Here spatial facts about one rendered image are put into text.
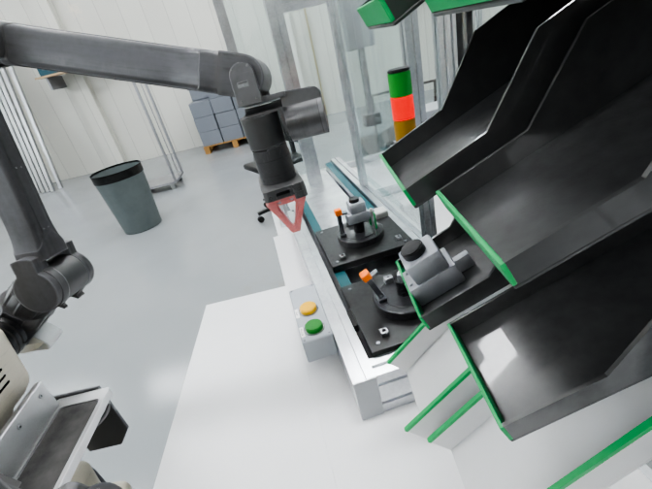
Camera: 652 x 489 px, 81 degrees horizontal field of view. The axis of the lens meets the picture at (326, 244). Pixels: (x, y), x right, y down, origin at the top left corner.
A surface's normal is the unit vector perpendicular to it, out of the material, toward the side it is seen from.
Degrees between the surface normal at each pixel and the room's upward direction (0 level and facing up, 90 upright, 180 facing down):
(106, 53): 79
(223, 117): 90
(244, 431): 0
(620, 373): 90
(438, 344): 45
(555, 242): 90
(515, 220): 25
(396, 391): 90
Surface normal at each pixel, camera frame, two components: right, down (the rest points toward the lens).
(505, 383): -0.61, -0.69
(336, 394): -0.21, -0.85
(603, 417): -0.84, -0.45
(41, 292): -0.04, 0.35
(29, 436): 0.97, -0.24
